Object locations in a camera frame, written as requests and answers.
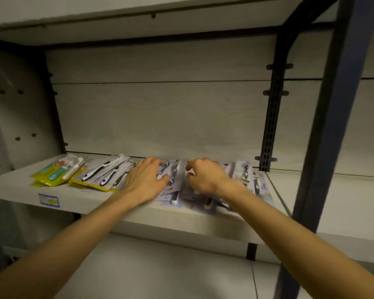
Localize person's right forearm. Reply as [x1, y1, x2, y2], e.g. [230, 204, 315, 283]
[217, 179, 374, 299]

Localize black shelf bracket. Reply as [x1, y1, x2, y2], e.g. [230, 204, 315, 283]
[280, 0, 342, 41]

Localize green label tool packet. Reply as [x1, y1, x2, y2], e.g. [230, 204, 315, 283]
[231, 162, 255, 185]
[252, 173, 275, 208]

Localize blue shelf price label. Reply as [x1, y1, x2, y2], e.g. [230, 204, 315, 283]
[38, 193, 60, 208]

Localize white shelf board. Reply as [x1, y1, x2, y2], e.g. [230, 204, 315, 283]
[0, 0, 374, 48]
[0, 151, 292, 245]
[266, 169, 374, 266]

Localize black slotted shelf upright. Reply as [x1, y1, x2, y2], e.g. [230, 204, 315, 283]
[255, 26, 295, 172]

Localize yellow packet of teal toothbrushes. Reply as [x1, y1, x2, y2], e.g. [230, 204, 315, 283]
[30, 154, 88, 188]

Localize person's left hand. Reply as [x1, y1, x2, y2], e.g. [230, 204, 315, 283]
[122, 158, 170, 204]

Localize dark blue shelf post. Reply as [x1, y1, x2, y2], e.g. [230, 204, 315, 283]
[274, 0, 374, 299]

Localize pile of blue toothbrush packets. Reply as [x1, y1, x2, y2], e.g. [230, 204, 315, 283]
[156, 158, 235, 215]

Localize person's left forearm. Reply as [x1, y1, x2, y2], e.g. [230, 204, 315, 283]
[0, 185, 148, 299]

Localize person's right hand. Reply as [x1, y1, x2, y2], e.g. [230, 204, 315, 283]
[185, 158, 239, 197]

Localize white perforated side panel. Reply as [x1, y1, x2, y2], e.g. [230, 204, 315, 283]
[0, 48, 63, 180]

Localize yellow packet of white toothbrushes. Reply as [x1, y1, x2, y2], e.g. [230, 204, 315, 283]
[69, 154, 137, 193]

